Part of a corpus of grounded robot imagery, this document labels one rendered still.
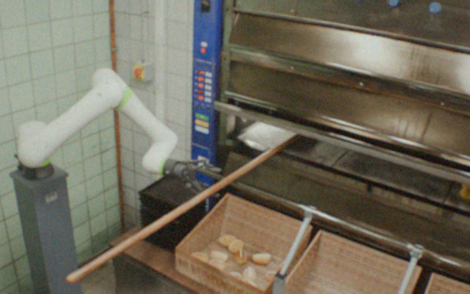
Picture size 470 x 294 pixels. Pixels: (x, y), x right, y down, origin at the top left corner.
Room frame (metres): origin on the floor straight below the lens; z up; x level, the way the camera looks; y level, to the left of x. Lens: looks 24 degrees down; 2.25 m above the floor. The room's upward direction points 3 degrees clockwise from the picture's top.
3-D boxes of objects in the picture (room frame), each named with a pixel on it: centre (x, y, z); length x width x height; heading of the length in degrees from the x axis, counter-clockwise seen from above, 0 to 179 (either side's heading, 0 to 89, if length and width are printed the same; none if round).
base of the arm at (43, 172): (1.90, 0.94, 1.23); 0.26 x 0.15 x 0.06; 53
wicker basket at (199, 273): (2.04, -0.09, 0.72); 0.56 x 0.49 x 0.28; 56
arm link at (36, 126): (1.86, 0.89, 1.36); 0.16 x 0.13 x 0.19; 22
